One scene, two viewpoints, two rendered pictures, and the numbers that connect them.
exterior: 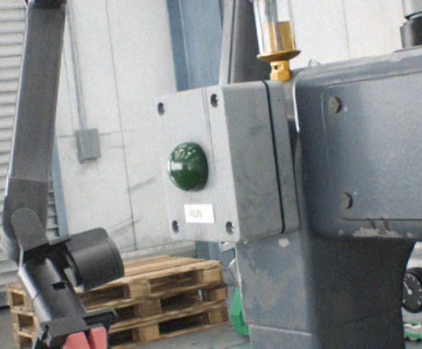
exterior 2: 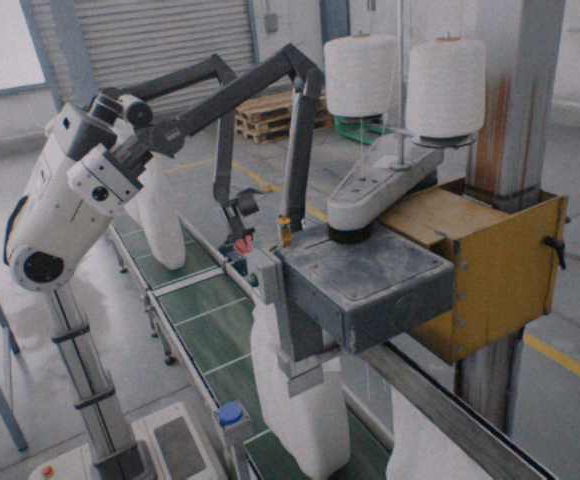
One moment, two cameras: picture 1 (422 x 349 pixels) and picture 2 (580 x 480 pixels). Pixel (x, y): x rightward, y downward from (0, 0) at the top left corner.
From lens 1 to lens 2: 58 cm
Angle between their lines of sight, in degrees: 25
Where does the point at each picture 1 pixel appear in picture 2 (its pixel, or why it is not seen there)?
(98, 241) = (249, 198)
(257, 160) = (271, 284)
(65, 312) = (236, 229)
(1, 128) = (226, 13)
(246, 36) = (293, 171)
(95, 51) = not seen: outside the picture
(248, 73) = (293, 186)
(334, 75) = (293, 267)
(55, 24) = not seen: hidden behind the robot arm
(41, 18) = not seen: hidden behind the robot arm
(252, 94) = (270, 267)
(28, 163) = (222, 167)
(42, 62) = (227, 121)
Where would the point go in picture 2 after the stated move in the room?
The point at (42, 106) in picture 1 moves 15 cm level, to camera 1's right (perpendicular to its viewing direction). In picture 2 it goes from (227, 141) to (271, 138)
